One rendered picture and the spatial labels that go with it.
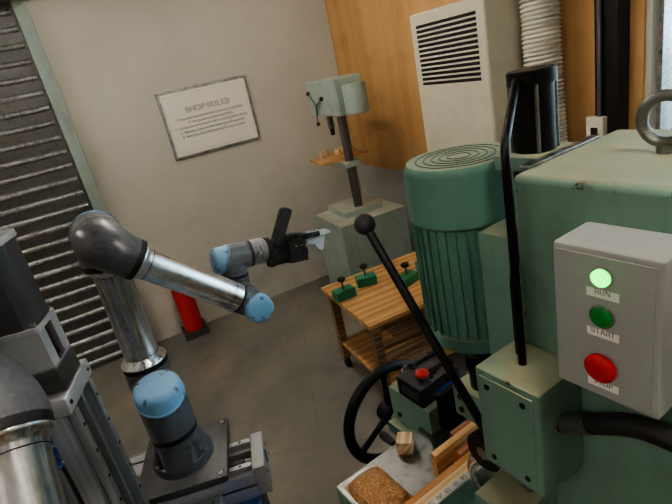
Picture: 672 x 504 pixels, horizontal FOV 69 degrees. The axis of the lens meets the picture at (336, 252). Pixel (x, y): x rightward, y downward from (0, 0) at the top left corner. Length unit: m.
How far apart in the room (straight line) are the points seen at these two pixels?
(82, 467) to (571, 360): 0.83
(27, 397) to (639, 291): 0.65
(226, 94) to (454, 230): 3.11
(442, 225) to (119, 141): 3.08
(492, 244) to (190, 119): 3.13
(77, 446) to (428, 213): 0.72
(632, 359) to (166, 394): 1.01
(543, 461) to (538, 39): 1.84
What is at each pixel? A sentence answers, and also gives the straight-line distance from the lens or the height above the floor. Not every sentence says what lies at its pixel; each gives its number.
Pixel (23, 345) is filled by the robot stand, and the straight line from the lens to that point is 0.96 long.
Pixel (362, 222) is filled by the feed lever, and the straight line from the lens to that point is 0.77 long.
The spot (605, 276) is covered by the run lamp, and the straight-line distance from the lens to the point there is 0.49.
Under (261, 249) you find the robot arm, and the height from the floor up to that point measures 1.24.
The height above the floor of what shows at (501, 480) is 1.08.
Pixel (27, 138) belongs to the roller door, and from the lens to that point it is 3.62.
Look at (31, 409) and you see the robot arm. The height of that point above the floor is 1.38.
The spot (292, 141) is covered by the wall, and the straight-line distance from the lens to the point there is 3.90.
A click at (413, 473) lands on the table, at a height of 0.90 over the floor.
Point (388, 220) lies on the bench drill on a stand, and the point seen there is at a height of 0.64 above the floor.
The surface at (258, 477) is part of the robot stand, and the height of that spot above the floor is 0.74.
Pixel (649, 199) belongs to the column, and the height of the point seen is 1.51.
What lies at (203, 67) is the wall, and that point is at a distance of 3.72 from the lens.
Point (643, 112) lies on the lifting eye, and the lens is 0.62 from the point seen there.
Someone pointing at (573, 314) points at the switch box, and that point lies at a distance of 0.53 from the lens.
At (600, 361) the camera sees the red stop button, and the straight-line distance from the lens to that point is 0.53.
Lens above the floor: 1.68
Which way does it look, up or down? 21 degrees down
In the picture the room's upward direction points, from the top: 12 degrees counter-clockwise
